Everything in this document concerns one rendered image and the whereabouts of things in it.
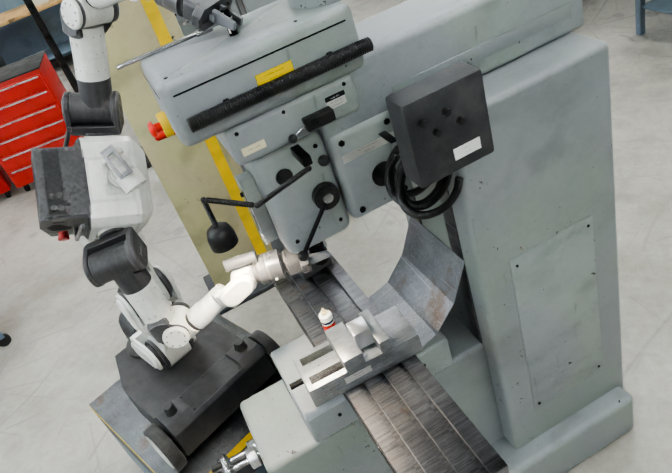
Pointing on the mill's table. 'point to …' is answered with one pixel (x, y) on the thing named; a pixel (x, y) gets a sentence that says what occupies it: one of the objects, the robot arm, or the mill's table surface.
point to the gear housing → (287, 120)
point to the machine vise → (325, 355)
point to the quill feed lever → (324, 199)
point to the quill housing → (298, 194)
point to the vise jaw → (344, 346)
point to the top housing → (247, 63)
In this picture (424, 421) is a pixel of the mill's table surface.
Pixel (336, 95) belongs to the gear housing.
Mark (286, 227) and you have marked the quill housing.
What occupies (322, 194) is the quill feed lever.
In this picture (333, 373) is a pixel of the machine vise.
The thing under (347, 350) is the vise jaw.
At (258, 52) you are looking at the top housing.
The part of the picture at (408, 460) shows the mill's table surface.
